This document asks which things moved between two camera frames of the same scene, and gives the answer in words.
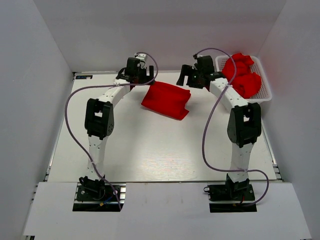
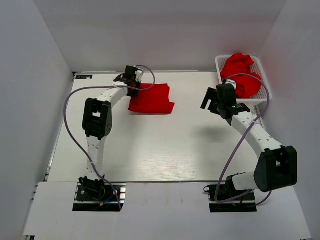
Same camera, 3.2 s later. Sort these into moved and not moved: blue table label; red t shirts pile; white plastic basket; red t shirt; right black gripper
Moved: red t shirt; right black gripper
Not moved: blue table label; red t shirts pile; white plastic basket
